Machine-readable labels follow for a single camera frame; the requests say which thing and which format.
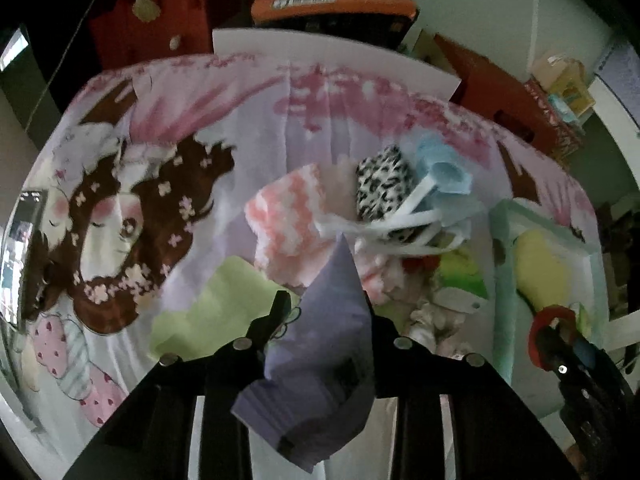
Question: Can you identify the teal storage box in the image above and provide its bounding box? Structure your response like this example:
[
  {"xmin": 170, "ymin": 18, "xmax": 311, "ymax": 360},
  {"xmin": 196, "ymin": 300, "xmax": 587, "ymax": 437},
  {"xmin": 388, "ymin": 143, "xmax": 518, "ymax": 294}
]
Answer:
[{"xmin": 489, "ymin": 199, "xmax": 613, "ymax": 386}]

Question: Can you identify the white fabric strap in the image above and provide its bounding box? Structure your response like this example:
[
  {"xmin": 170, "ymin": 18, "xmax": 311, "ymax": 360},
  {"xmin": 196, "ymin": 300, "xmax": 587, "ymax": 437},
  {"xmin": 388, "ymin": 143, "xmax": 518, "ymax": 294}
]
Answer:
[{"xmin": 320, "ymin": 175, "xmax": 471, "ymax": 256}]

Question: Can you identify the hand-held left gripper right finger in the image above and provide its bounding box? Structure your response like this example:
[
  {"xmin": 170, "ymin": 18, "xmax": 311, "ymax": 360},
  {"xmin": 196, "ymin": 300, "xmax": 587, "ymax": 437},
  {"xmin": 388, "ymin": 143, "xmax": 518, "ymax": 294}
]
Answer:
[{"xmin": 366, "ymin": 294, "xmax": 581, "ymax": 480}]

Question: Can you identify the red brown box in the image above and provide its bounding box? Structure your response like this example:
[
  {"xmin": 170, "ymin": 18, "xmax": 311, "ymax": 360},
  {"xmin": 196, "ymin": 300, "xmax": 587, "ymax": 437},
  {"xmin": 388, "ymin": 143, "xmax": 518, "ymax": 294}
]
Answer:
[{"xmin": 432, "ymin": 34, "xmax": 558, "ymax": 148}]

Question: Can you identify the red patterned gift box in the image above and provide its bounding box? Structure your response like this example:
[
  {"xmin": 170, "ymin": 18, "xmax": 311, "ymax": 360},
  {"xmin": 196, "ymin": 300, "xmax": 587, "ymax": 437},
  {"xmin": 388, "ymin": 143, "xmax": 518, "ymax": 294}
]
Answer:
[{"xmin": 522, "ymin": 77, "xmax": 586, "ymax": 161}]

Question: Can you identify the beige plush toy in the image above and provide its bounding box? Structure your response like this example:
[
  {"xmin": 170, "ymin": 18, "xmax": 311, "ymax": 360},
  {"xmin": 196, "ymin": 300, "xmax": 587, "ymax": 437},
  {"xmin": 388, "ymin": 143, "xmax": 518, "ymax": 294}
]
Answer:
[{"xmin": 407, "ymin": 290, "xmax": 486, "ymax": 357}]

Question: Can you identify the small cardboard box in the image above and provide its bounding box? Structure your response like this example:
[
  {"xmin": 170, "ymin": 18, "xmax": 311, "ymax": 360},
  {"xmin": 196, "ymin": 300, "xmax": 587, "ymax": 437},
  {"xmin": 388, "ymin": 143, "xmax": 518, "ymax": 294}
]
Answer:
[{"xmin": 530, "ymin": 52, "xmax": 596, "ymax": 116}]

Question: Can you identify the light green cloth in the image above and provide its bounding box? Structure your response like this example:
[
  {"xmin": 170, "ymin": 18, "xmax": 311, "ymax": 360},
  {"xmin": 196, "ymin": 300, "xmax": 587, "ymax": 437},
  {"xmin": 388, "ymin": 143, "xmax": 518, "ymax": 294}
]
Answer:
[{"xmin": 150, "ymin": 256, "xmax": 301, "ymax": 358}]

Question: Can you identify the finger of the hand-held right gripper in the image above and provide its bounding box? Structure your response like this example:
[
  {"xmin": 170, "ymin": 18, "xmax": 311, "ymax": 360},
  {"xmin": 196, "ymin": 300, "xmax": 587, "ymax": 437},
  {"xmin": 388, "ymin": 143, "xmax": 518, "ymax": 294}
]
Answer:
[{"xmin": 545, "ymin": 322, "xmax": 608, "ymax": 376}]

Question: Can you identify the smartphone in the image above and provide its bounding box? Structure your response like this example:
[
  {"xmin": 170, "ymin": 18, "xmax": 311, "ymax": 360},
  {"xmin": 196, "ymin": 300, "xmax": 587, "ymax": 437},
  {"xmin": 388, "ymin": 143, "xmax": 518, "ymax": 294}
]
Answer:
[{"xmin": 0, "ymin": 187, "xmax": 51, "ymax": 331}]

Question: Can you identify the grey cord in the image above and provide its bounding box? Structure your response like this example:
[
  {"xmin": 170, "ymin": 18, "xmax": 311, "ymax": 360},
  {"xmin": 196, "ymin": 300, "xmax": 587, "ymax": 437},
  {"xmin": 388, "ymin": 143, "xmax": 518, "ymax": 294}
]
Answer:
[{"xmin": 30, "ymin": 0, "xmax": 118, "ymax": 126}]

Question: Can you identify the light blue cloth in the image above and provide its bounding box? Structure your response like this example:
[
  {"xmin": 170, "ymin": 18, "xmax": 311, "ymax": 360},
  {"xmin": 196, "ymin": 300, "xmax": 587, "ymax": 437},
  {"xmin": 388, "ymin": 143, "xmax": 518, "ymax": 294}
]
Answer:
[{"xmin": 412, "ymin": 137, "xmax": 483, "ymax": 231}]

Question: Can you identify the green plush toy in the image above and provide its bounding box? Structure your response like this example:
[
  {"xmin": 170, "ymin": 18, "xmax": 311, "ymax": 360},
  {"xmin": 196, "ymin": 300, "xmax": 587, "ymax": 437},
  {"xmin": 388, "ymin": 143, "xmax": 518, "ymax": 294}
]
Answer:
[{"xmin": 435, "ymin": 250, "xmax": 488, "ymax": 301}]

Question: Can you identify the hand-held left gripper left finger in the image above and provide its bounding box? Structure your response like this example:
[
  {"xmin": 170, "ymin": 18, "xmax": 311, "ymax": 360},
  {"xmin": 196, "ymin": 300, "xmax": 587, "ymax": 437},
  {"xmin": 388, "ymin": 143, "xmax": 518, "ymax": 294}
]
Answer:
[{"xmin": 65, "ymin": 291, "xmax": 292, "ymax": 480}]

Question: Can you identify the white shelf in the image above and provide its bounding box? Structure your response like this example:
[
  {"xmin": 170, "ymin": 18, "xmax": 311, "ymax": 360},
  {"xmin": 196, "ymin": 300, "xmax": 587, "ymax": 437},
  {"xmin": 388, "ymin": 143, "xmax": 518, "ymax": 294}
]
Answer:
[{"xmin": 587, "ymin": 45, "xmax": 640, "ymax": 186}]

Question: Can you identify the purple cloth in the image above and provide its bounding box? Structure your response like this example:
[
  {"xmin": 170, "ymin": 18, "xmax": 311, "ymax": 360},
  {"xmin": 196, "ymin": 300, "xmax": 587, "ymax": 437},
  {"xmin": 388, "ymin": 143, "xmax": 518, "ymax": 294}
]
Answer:
[{"xmin": 231, "ymin": 234, "xmax": 376, "ymax": 473}]

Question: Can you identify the red paper bag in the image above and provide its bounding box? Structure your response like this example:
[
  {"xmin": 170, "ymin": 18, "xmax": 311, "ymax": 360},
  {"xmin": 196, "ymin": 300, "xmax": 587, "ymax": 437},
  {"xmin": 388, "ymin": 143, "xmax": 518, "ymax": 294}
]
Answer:
[{"xmin": 87, "ymin": 0, "xmax": 266, "ymax": 68}]

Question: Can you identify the leopard print scrunchie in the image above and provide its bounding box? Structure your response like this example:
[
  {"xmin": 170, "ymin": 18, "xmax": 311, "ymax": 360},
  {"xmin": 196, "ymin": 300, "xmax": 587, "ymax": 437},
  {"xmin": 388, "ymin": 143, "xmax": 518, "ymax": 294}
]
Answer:
[{"xmin": 355, "ymin": 145, "xmax": 438, "ymax": 243}]

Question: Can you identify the pink white zigzag towel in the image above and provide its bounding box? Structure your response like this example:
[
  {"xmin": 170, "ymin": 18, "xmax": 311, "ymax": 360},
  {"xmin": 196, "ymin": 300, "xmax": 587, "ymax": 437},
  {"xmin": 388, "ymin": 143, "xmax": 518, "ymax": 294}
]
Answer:
[{"xmin": 244, "ymin": 164, "xmax": 386, "ymax": 306}]

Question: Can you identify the orange black box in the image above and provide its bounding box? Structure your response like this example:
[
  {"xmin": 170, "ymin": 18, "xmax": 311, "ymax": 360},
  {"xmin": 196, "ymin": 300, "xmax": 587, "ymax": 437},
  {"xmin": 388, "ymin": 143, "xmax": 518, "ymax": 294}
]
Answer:
[{"xmin": 250, "ymin": 0, "xmax": 420, "ymax": 51}]

